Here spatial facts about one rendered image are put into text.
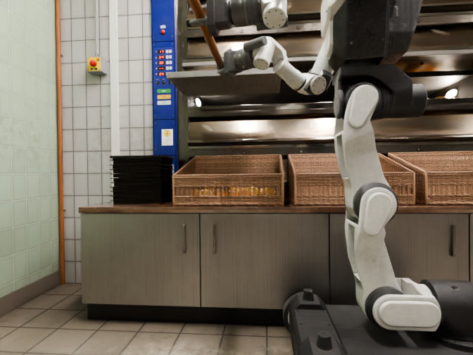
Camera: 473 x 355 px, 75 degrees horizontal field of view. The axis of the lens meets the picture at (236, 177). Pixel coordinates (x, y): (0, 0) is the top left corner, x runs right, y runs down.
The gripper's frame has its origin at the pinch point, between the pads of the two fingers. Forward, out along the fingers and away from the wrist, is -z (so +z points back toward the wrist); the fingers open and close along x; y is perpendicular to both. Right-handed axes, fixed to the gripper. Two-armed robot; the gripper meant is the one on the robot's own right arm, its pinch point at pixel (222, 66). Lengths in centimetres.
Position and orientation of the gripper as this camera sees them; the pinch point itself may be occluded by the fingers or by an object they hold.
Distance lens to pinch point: 146.9
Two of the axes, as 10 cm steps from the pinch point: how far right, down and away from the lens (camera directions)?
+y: -6.5, 0.2, -7.6
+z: 7.6, 0.0, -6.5
